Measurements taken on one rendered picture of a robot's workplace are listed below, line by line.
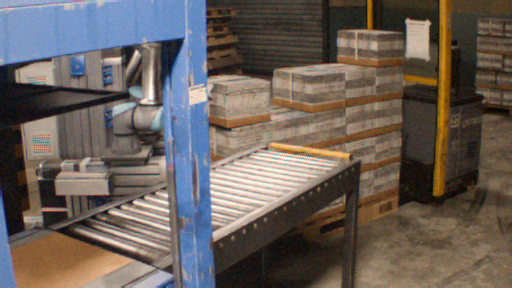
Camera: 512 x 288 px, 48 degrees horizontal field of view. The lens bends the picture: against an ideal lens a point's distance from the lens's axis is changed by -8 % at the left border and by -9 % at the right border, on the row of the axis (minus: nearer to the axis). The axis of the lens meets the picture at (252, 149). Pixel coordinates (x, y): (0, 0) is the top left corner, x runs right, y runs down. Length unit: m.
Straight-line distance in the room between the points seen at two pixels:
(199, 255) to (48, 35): 0.70
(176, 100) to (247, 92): 1.91
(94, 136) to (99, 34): 1.95
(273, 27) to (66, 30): 10.31
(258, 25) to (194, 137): 10.15
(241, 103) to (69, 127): 0.93
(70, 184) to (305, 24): 8.54
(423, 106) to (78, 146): 2.66
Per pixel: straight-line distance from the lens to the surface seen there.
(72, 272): 1.77
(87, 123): 3.12
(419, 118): 4.75
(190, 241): 1.52
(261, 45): 11.54
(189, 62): 1.40
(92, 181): 2.85
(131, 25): 1.26
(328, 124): 3.79
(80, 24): 1.17
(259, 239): 2.14
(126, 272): 1.74
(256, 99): 3.38
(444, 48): 4.36
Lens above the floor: 1.55
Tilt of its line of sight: 15 degrees down
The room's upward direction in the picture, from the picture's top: 1 degrees counter-clockwise
